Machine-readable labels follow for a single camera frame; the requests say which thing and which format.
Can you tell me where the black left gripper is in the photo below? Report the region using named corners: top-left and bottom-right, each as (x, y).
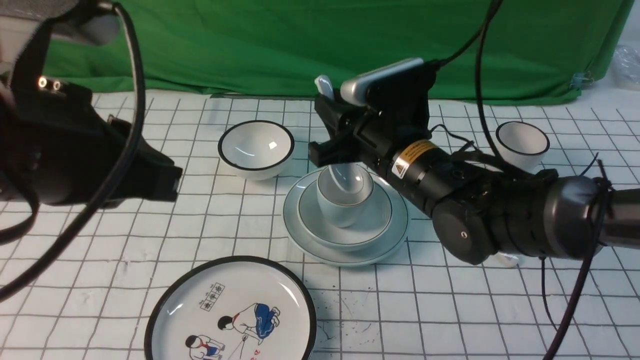
top-left (1, 83), bottom-right (183, 207)

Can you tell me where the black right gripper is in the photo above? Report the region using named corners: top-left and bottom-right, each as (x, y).
top-left (307, 61), bottom-right (437, 168)

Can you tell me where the pale green rimless cup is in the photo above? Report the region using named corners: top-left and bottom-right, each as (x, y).
top-left (317, 163), bottom-right (374, 228)

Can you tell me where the pale green wide bowl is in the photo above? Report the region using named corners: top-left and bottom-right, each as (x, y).
top-left (297, 180), bottom-right (393, 252)

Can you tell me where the plain white ceramic spoon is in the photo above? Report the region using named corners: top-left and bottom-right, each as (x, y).
top-left (314, 74), bottom-right (335, 101)

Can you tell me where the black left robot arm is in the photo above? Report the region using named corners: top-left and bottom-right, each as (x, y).
top-left (1, 0), bottom-right (183, 211)

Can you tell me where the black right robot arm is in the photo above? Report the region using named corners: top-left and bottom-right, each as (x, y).
top-left (308, 58), bottom-right (640, 265)

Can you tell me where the black-rimmed white bowl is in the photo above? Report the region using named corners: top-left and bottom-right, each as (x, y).
top-left (217, 120), bottom-right (296, 182)

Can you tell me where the pale green flat plate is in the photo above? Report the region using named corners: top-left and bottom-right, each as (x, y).
top-left (282, 170), bottom-right (410, 267)

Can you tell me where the black-rimmed white cup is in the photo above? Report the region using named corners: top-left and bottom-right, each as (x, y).
top-left (494, 121), bottom-right (551, 172)

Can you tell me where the black-rimmed illustrated plate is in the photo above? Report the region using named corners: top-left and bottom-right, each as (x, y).
top-left (144, 255), bottom-right (317, 360)

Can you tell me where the white spoon with lettering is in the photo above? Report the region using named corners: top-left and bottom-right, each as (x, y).
top-left (493, 252), bottom-right (520, 268)

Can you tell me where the green backdrop cloth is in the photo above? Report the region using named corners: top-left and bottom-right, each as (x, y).
top-left (42, 0), bottom-right (634, 107)

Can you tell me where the metal binder clip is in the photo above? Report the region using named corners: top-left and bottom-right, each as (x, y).
top-left (569, 71), bottom-right (595, 91)

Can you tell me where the clear plastic wrap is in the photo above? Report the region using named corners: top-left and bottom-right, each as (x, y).
top-left (611, 45), bottom-right (640, 92)

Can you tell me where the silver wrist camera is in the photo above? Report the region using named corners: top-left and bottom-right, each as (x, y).
top-left (339, 57), bottom-right (425, 107)

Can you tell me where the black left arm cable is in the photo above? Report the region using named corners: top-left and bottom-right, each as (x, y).
top-left (0, 0), bottom-right (147, 303)

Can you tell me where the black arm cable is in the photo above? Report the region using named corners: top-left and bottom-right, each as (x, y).
top-left (435, 0), bottom-right (616, 360)
top-left (0, 0), bottom-right (147, 303)

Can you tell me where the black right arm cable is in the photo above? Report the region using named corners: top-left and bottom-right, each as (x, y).
top-left (435, 0), bottom-right (616, 360)

